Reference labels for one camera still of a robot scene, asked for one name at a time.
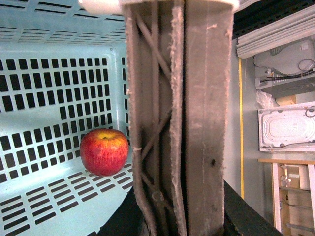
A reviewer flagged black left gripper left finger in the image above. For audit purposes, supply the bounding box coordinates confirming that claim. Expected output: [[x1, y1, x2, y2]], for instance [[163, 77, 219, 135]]
[[97, 187, 149, 236]]

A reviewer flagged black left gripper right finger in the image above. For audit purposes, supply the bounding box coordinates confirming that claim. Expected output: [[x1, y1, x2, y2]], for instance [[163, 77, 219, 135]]
[[224, 181, 281, 236]]

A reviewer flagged red yellow apple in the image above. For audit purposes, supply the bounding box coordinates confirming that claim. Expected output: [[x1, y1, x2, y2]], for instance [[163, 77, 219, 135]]
[[80, 128, 129, 176]]

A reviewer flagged light green plastic basket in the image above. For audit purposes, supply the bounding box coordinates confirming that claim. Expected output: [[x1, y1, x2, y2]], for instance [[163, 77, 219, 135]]
[[0, 0, 132, 236]]

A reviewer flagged brown basket handle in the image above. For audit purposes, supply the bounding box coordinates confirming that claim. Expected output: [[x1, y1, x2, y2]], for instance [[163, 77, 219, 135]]
[[121, 0, 239, 236]]

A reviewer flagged white appliance back panel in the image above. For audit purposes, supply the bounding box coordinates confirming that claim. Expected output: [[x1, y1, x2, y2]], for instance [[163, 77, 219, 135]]
[[258, 102, 315, 152]]

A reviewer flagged white wooden shelf frame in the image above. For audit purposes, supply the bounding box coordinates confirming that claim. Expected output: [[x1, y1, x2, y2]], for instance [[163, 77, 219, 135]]
[[258, 158, 315, 236]]

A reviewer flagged grey appliance with cables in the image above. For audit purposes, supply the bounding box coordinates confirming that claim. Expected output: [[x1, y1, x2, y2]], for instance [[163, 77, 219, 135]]
[[253, 36, 315, 99]]

